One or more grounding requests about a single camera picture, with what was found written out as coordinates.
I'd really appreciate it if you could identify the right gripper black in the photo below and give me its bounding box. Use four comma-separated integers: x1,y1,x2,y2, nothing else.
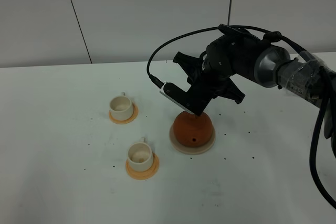
173,35,270,104

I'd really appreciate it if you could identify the brown clay teapot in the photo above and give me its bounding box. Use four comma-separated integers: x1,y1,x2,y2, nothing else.
173,111,213,148

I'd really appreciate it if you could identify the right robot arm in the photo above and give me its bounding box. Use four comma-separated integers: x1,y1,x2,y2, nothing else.
164,30,335,139

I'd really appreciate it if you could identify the beige round teapot coaster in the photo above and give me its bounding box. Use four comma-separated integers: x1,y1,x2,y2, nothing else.
169,125,216,155

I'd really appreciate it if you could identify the far orange cup coaster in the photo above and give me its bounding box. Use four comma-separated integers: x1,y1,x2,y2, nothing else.
109,104,139,124

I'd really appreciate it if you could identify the orange cup coaster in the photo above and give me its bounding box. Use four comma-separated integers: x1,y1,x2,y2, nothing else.
109,104,139,124
125,153,160,180

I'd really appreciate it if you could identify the far white teacup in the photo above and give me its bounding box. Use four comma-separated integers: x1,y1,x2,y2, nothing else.
109,92,134,121

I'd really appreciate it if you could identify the white teacup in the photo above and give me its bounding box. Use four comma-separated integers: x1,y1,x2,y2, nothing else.
127,137,154,172
109,92,134,121

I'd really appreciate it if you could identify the near white teacup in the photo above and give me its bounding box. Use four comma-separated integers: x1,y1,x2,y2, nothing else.
127,137,154,172

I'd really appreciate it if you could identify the near orange cup coaster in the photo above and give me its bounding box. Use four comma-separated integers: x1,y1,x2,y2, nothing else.
125,153,160,180

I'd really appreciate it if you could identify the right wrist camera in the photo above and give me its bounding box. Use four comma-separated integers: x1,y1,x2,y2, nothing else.
159,82,212,116

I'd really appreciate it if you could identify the black camera cable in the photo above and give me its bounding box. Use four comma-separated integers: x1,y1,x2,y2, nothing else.
147,24,336,209

